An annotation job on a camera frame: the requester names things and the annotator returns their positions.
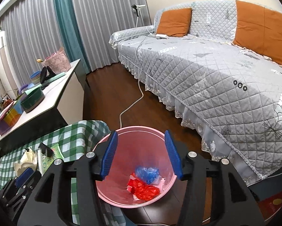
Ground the cream paper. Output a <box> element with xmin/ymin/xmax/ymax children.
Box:
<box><xmin>14</xmin><ymin>147</ymin><xmax>39</xmax><ymax>173</ymax></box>

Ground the white-topped coffee table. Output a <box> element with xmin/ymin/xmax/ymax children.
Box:
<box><xmin>0</xmin><ymin>59</ymin><xmax>90</xmax><ymax>151</ymax></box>

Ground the blue plastic bag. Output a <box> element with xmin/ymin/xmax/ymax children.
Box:
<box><xmin>134</xmin><ymin>166</ymin><xmax>161</xmax><ymax>185</ymax></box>

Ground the mint green tray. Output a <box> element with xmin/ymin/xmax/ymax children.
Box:
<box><xmin>41</xmin><ymin>72</ymin><xmax>67</xmax><ymax>87</ymax></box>

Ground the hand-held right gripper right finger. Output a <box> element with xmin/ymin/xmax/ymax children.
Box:
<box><xmin>164</xmin><ymin>129</ymin><xmax>266</xmax><ymax>226</ymax></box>

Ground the colourful rectangular box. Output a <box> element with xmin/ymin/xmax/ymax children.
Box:
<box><xmin>0</xmin><ymin>99</ymin><xmax>26</xmax><ymax>136</ymax></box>

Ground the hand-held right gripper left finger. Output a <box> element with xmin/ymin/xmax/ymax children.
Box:
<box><xmin>16</xmin><ymin>131</ymin><xmax>122</xmax><ymax>226</ymax></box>

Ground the green panda packet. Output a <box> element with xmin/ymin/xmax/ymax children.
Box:
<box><xmin>39</xmin><ymin>144</ymin><xmax>66</xmax><ymax>170</ymax></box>

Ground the dark green round tin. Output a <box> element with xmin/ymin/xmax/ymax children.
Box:
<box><xmin>21</xmin><ymin>87</ymin><xmax>45</xmax><ymax>113</ymax></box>

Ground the teal curtain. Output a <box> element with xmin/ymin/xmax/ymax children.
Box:
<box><xmin>53</xmin><ymin>0</ymin><xmax>91</xmax><ymax>72</ymax></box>

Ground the grey curtain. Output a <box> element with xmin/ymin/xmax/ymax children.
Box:
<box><xmin>1</xmin><ymin>0</ymin><xmax>64</xmax><ymax>95</ymax></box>
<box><xmin>69</xmin><ymin>0</ymin><xmax>152</xmax><ymax>71</ymax></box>

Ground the green checked tablecloth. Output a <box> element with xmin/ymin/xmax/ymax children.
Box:
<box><xmin>0</xmin><ymin>120</ymin><xmax>132</xmax><ymax>226</ymax></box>

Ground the pink plastic bin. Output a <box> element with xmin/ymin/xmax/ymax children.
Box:
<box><xmin>90</xmin><ymin>126</ymin><xmax>186</xmax><ymax>209</ymax></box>

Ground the white tower air conditioner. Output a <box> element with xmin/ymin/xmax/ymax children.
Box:
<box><xmin>0</xmin><ymin>31</ymin><xmax>14</xmax><ymax>99</ymax></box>

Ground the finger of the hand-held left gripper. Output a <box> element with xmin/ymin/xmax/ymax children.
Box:
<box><xmin>0</xmin><ymin>168</ymin><xmax>41</xmax><ymax>208</ymax></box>

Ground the large orange cushion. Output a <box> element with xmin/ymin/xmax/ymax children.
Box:
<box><xmin>233</xmin><ymin>0</ymin><xmax>282</xmax><ymax>72</ymax></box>

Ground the white cable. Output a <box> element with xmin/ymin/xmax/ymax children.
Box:
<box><xmin>119</xmin><ymin>26</ymin><xmax>157</xmax><ymax>129</ymax></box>

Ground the red plastic bag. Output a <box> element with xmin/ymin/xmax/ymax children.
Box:
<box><xmin>127</xmin><ymin>173</ymin><xmax>161</xmax><ymax>202</ymax></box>

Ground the small orange cushion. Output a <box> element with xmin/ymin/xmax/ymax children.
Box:
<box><xmin>156</xmin><ymin>8</ymin><xmax>192</xmax><ymax>37</ymax></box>

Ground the stack of pastel bowls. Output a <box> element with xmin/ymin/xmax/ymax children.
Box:
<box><xmin>29</xmin><ymin>72</ymin><xmax>43</xmax><ymax>85</ymax></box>

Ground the sofa with grey quilted cover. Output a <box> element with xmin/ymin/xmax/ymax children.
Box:
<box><xmin>109</xmin><ymin>0</ymin><xmax>282</xmax><ymax>182</ymax></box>

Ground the white floor lamp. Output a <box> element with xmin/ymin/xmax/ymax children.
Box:
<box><xmin>131</xmin><ymin>4</ymin><xmax>146</xmax><ymax>27</ymax></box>

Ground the pink lace basket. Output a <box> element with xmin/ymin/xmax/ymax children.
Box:
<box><xmin>42</xmin><ymin>50</ymin><xmax>72</xmax><ymax>74</ymax></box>

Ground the red floor mat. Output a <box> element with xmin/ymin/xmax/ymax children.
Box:
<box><xmin>258</xmin><ymin>185</ymin><xmax>282</xmax><ymax>226</ymax></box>

